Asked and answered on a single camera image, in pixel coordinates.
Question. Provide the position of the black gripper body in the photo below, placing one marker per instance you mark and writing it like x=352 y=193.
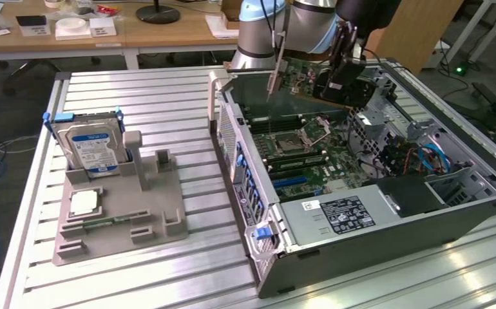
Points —
x=368 y=14

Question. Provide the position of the green graphics card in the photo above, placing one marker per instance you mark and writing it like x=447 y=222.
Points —
x=304 y=77

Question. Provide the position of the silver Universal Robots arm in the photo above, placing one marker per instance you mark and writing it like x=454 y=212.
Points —
x=256 y=35

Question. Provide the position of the wooden cabinet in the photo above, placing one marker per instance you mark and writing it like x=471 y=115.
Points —
x=419 y=29

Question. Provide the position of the metal disk bay cage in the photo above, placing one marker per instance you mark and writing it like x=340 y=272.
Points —
x=369 y=125

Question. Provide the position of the white folded papers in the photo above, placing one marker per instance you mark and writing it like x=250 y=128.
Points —
x=220 y=27

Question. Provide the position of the CPU socket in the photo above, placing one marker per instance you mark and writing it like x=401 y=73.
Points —
x=294 y=138

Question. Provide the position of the green motherboard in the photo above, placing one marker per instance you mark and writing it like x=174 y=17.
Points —
x=337 y=164

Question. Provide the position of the installed RAM stick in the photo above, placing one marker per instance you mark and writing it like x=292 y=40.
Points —
x=294 y=162

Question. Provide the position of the black round lamp base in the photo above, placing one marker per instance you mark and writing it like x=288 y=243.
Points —
x=158 y=14

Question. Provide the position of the blue expansion slot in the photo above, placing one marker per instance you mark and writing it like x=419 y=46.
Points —
x=289 y=182

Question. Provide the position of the grey power supply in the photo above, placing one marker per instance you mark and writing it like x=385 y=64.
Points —
x=343 y=215

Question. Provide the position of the red packet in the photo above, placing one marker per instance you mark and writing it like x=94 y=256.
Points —
x=109 y=10

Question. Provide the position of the white labelled box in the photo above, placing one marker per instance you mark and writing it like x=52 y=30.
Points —
x=103 y=27

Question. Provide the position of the open black PC case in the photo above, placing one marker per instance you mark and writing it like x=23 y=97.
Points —
x=359 y=244

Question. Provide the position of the blue case latch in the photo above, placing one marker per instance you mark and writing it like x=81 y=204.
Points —
x=261 y=233

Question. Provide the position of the hard disk with blue label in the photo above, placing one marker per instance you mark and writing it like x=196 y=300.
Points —
x=93 y=151

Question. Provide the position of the blue disk caddy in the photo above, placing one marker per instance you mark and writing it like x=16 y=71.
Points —
x=60 y=117

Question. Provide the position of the black and white box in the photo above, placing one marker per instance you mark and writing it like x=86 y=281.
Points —
x=34 y=25

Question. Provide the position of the black chair base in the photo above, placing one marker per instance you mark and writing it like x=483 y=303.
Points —
x=28 y=69

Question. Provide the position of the wooden desk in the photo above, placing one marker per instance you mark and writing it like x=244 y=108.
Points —
x=24 y=45

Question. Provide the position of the silver CPU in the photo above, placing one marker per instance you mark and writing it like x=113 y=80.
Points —
x=85 y=203

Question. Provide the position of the green RAM stick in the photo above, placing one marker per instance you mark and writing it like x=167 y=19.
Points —
x=107 y=222

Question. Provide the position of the grey parts rack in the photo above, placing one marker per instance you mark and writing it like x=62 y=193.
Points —
x=118 y=241

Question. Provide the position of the white table frame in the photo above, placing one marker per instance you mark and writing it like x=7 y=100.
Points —
x=484 y=32

